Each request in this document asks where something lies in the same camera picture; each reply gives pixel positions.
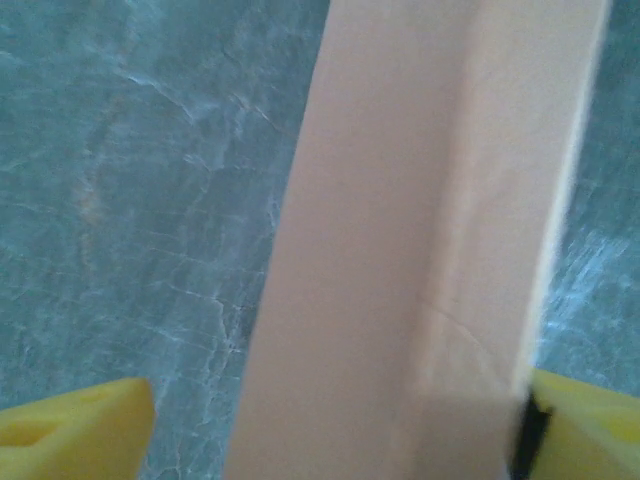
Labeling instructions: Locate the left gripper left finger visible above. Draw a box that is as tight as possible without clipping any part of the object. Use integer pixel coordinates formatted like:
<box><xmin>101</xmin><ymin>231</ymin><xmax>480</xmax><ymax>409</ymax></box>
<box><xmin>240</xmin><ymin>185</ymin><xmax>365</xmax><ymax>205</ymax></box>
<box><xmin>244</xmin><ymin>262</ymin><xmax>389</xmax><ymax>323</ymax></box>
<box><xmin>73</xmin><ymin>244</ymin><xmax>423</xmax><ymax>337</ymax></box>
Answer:
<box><xmin>0</xmin><ymin>377</ymin><xmax>155</xmax><ymax>480</ymax></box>

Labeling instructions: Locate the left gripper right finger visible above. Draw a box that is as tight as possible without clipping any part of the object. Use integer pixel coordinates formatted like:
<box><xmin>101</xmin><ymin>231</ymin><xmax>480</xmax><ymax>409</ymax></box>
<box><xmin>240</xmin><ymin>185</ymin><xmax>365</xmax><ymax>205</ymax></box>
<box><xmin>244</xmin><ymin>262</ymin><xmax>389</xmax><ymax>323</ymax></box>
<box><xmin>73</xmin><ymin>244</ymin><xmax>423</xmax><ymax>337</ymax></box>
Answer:
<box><xmin>509</xmin><ymin>369</ymin><xmax>640</xmax><ymax>480</ymax></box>

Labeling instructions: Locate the orange cloth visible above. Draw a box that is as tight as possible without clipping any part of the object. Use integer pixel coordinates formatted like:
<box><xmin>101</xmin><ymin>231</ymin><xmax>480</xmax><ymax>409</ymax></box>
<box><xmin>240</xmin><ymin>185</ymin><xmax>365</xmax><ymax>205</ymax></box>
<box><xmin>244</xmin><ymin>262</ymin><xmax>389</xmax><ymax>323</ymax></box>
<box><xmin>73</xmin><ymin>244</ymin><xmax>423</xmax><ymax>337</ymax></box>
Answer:
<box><xmin>222</xmin><ymin>0</ymin><xmax>614</xmax><ymax>480</ymax></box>

